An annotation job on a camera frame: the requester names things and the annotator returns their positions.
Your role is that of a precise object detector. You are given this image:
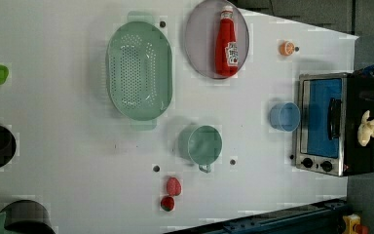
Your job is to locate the peeled yellow toy banana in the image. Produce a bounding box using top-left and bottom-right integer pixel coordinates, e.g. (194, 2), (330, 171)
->
(357, 110), (374, 146)

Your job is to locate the black and silver toaster oven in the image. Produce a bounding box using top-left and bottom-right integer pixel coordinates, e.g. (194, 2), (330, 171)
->
(295, 73), (374, 176)

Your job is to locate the orange slice toy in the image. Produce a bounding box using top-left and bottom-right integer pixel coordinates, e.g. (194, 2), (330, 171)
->
(280, 41), (295, 56)

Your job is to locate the light blue cup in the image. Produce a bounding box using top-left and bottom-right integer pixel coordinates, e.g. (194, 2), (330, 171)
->
(269, 102), (301, 132)

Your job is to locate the red ketchup bottle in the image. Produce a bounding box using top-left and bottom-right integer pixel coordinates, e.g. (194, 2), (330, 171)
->
(214, 5), (239, 77)

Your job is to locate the pink strawberry toy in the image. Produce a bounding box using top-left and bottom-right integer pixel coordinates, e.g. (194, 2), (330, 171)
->
(166, 177), (182, 196)

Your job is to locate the green oval colander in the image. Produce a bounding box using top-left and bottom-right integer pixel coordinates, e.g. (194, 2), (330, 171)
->
(106, 11), (172, 131)

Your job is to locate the red strawberry toy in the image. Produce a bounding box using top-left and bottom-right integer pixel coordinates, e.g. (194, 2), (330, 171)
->
(161, 196), (175, 212)

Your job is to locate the dark grey pot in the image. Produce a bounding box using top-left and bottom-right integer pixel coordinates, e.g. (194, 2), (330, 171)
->
(1, 200), (56, 234)

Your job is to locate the blue metal frame rail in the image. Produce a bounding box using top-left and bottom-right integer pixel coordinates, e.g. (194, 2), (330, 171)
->
(167, 199), (352, 234)

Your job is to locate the green mug with handle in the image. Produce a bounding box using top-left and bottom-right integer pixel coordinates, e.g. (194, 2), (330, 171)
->
(178, 125), (223, 174)

